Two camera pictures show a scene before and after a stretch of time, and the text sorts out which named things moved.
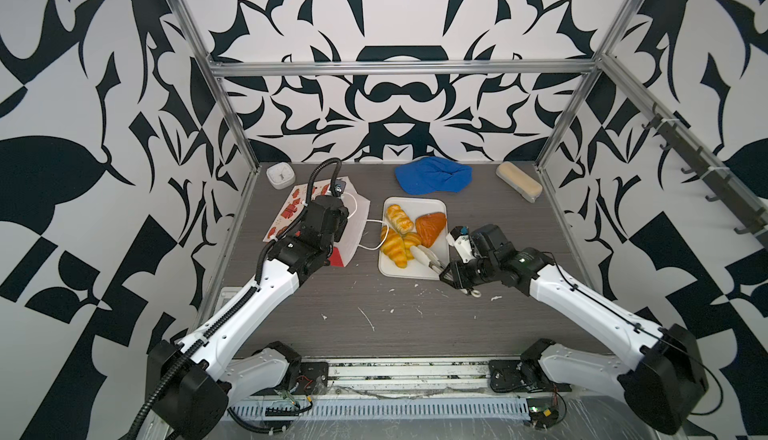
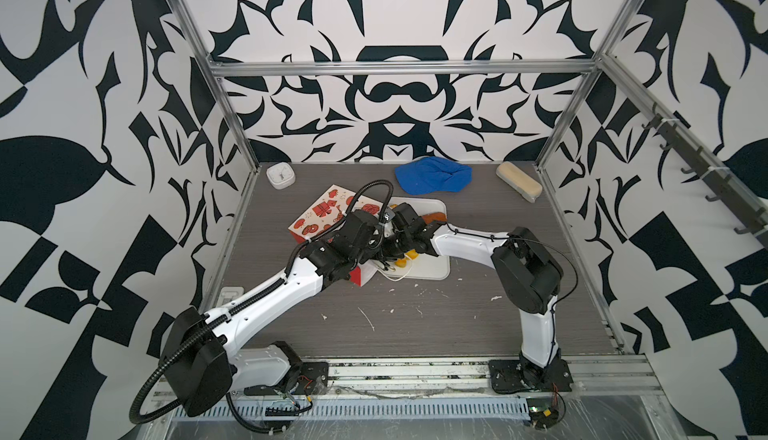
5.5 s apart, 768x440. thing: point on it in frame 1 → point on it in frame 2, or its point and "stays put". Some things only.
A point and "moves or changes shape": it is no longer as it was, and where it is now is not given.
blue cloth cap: [433, 174] stays put
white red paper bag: [354, 230] moves or changes shape
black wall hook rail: [749, 213] stays put
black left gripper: [339, 224] → [371, 250]
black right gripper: [456, 271] → [387, 252]
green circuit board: [543, 413] stays put
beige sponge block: [519, 182] stays put
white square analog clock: [280, 175] stays put
